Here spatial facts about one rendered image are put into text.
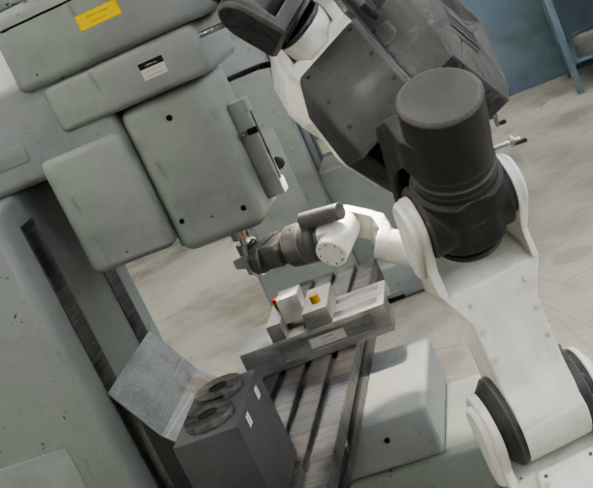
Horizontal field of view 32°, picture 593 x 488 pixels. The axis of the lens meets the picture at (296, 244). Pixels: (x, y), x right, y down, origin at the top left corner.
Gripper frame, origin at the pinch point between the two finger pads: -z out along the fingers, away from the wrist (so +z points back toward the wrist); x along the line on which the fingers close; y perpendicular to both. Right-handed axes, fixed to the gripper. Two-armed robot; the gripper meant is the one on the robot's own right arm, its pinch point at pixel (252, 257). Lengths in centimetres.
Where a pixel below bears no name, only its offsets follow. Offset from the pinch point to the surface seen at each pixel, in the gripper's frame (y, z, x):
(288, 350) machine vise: 24.3, -4.9, -3.2
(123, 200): -23.4, -9.9, 16.8
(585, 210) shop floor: 122, -50, -318
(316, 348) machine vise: 26.2, 0.6, -5.6
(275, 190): -11.9, 11.3, -2.2
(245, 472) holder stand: 18, 23, 54
